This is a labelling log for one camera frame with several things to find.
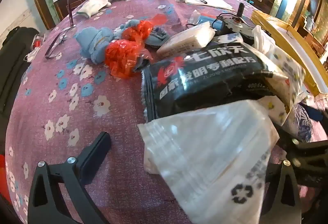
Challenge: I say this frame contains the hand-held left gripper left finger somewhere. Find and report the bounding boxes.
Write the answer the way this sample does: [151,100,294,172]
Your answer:
[27,132,112,224]

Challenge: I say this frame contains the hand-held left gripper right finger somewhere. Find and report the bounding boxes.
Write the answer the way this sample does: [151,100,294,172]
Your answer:
[261,160,301,224]

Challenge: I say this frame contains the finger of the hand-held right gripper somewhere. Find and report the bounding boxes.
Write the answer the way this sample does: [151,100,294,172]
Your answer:
[294,156,328,186]
[291,138,328,155]

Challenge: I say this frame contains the clear plastic zip bag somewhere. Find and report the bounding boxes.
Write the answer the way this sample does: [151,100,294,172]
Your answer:
[137,100,280,224]

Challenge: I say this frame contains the red plastic bag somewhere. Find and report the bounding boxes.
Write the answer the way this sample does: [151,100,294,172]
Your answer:
[105,15,166,78]

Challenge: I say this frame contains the blue cloth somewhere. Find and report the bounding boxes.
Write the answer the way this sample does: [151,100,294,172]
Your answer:
[145,26,170,47]
[113,19,141,38]
[74,27,115,64]

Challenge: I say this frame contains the yellow box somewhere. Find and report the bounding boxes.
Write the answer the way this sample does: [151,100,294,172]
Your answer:
[251,10,328,97]

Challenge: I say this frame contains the plastic-wrapped tissue pack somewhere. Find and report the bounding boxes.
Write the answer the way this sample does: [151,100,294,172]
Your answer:
[156,21,216,61]

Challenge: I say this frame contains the blue patterned packet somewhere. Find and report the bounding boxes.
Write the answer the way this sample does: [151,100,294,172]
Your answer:
[288,105,313,143]

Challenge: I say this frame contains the purple floral tablecloth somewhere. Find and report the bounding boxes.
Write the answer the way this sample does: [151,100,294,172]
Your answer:
[5,0,328,224]

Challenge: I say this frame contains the white floral tissue packet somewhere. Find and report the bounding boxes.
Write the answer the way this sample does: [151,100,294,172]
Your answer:
[252,45,308,126]

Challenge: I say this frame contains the red cloth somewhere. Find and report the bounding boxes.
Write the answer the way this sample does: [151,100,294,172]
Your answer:
[0,154,7,196]

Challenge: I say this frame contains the white crumpled plastic bag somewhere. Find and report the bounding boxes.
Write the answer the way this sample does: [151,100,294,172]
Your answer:
[25,47,39,63]

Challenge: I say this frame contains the black bag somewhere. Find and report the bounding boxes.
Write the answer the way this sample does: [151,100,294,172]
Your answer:
[0,26,39,118]

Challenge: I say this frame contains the black foil packet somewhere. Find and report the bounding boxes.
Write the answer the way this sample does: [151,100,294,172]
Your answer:
[142,35,271,122]

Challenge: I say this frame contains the metal tongs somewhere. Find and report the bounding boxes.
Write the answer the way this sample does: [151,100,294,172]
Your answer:
[45,0,76,59]

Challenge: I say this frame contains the small electric motor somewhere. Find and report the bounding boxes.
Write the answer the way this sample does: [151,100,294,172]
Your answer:
[218,3,257,38]

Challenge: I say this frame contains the white glove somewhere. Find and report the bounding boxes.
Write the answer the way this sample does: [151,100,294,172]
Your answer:
[76,0,115,19]

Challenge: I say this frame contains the blue and orange packet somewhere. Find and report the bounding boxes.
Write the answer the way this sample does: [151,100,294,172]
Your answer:
[199,13,219,28]

